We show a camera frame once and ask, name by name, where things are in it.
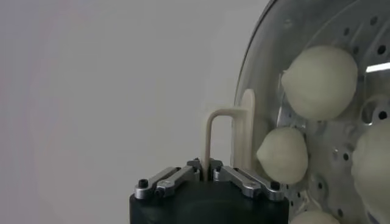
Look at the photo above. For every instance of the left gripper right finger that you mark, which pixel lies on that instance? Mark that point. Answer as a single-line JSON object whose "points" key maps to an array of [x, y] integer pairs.
{"points": [[246, 184]]}

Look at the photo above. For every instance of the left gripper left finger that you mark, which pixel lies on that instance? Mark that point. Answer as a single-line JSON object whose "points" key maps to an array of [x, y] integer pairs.
{"points": [[170, 182]]}

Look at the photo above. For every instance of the white steamed baozi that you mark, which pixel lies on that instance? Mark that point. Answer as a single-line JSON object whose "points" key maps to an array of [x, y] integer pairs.
{"points": [[314, 218], [374, 170], [283, 155], [320, 82]]}

